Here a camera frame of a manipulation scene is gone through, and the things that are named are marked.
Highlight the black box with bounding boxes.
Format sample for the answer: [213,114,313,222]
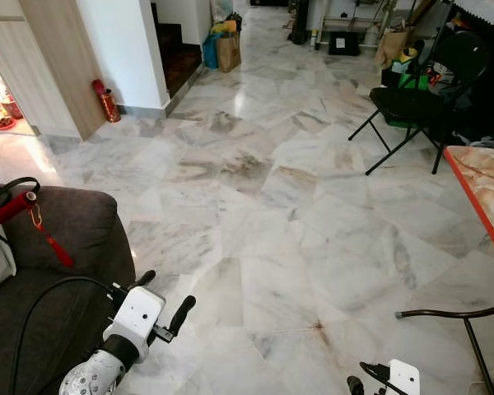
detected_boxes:
[327,30,362,58]

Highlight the tan paper bag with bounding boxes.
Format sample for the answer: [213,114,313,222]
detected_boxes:
[374,28,413,69]

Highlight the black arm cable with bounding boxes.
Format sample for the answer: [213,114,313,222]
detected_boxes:
[360,361,409,395]
[8,276,128,395]

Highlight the black upright appliance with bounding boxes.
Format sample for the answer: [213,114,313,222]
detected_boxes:
[287,0,310,45]

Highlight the red hanging strap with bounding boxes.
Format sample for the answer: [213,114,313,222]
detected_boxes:
[29,204,76,269]

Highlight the black folding chair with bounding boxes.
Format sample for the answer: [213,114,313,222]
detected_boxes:
[347,30,492,177]

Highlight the dark wooden staircase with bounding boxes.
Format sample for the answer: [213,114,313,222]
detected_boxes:
[151,3,203,99]

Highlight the dark curved metal chair back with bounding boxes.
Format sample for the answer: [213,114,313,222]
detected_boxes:
[394,302,494,395]

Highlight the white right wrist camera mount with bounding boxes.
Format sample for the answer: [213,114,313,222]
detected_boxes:
[386,359,421,395]

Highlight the red cylinder canister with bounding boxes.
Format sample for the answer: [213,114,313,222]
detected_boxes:
[91,78,123,125]

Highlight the black bag strap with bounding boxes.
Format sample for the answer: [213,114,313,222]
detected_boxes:
[0,176,41,216]

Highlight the brown paper bag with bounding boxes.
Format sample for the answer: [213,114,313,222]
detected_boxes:
[216,33,242,74]

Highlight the red padded handle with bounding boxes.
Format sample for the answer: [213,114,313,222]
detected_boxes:
[0,192,39,238]

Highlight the light wooden panel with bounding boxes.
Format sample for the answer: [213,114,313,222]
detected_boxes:
[0,0,109,142]

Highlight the dark grey fabric sofa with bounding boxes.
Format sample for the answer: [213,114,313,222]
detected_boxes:
[0,183,138,395]

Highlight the green bag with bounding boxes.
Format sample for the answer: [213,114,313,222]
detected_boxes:
[398,69,434,91]

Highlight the white lace tablecloth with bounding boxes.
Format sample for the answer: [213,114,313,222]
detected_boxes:
[452,0,494,33]

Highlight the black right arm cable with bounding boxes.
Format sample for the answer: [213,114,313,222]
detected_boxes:
[360,361,409,395]

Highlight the blue bag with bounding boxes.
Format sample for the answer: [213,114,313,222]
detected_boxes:
[201,33,221,70]

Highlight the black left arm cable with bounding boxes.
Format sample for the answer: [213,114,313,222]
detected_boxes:
[8,276,128,395]

